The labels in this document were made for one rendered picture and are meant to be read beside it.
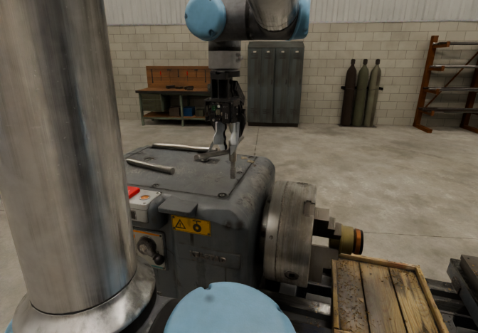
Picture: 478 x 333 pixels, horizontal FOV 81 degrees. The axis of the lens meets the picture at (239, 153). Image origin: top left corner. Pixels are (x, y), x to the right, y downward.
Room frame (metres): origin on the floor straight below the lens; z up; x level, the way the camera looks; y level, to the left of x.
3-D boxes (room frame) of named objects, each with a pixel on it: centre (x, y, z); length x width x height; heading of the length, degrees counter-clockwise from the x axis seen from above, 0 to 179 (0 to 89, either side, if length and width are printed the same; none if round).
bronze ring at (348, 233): (0.72, -0.33, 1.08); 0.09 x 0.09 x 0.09; 73
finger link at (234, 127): (0.68, 0.02, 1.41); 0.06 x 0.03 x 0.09; 165
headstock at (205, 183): (0.86, 0.21, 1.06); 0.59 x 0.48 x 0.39; 73
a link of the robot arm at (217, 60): (0.68, 0.03, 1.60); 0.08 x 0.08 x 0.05
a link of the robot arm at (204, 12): (0.58, 0.04, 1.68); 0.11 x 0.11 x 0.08; 78
